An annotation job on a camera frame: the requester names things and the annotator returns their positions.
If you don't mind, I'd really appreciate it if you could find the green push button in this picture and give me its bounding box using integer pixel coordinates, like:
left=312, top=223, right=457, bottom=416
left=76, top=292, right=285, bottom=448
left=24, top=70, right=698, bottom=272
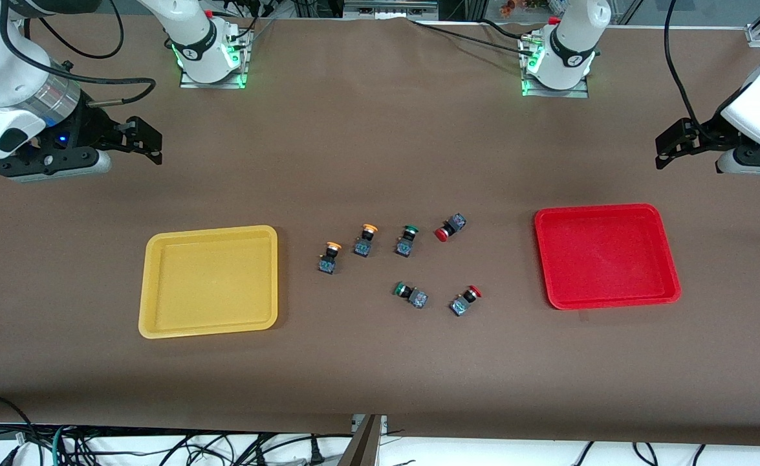
left=394, top=225, right=420, bottom=258
left=393, top=282, right=429, bottom=309

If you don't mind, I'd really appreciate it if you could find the brown table cover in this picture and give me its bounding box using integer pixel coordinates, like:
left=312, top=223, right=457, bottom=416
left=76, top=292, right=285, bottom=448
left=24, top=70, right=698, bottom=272
left=0, top=13, right=760, bottom=447

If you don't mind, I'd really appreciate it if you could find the yellow plastic tray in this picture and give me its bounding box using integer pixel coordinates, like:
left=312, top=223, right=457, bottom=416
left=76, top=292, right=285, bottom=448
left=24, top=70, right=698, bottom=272
left=138, top=225, right=279, bottom=340

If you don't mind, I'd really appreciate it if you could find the red push button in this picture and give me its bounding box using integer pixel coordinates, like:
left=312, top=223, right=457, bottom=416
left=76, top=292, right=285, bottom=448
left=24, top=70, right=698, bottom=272
left=450, top=285, right=483, bottom=317
left=434, top=213, right=468, bottom=243

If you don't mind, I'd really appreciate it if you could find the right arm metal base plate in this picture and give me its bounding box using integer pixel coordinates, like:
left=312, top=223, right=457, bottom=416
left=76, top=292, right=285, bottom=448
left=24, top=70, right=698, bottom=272
left=179, top=29, right=250, bottom=89

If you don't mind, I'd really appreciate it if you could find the green floor cable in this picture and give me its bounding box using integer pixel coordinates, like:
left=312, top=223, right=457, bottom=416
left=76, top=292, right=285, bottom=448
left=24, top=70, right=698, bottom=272
left=51, top=424, right=74, bottom=466

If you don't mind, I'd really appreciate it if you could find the yellow push button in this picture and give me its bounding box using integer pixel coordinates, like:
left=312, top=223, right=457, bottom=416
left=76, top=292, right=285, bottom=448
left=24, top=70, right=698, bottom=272
left=354, top=223, right=380, bottom=258
left=318, top=241, right=343, bottom=275

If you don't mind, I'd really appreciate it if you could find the long black table cable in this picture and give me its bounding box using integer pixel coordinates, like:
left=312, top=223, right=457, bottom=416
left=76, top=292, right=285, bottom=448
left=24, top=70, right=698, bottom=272
left=407, top=17, right=532, bottom=52

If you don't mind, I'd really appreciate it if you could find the short black table cable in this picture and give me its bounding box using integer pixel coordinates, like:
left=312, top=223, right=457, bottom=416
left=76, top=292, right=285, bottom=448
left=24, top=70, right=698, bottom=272
left=480, top=18, right=536, bottom=41

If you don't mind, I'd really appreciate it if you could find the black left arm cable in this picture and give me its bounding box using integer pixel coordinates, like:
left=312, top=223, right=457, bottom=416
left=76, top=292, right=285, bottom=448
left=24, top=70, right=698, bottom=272
left=663, top=0, right=710, bottom=140

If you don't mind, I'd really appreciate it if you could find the brown table leg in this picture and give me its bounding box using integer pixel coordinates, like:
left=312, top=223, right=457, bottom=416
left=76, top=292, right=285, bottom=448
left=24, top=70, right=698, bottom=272
left=338, top=414, right=384, bottom=466

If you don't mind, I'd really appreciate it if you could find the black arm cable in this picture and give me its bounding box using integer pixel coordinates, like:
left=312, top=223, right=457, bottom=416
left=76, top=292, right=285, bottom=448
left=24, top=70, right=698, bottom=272
left=663, top=0, right=710, bottom=140
left=0, top=0, right=158, bottom=107

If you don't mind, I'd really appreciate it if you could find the thick black floor cable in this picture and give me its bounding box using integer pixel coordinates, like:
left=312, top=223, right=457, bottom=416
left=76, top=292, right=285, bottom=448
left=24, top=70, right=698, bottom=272
left=0, top=394, right=39, bottom=447

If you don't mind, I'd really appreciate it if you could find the silver metal box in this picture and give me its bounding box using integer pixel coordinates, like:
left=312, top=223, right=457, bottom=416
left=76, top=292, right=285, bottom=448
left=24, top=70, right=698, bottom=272
left=343, top=0, right=440, bottom=18

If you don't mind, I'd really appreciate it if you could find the red plastic tray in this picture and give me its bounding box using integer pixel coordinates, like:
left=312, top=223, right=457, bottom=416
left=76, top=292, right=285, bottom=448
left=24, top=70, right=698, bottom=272
left=534, top=203, right=682, bottom=311

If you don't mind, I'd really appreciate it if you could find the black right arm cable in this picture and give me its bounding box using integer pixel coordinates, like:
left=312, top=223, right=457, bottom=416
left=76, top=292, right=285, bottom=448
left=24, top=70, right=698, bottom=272
left=0, top=0, right=158, bottom=107

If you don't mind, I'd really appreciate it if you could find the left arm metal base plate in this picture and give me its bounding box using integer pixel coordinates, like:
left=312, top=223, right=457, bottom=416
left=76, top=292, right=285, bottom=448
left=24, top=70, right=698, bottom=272
left=520, top=36, right=591, bottom=99

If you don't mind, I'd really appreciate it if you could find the white metal bracket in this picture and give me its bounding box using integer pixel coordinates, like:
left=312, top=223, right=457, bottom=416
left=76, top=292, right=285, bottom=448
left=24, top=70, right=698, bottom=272
left=351, top=414, right=388, bottom=436

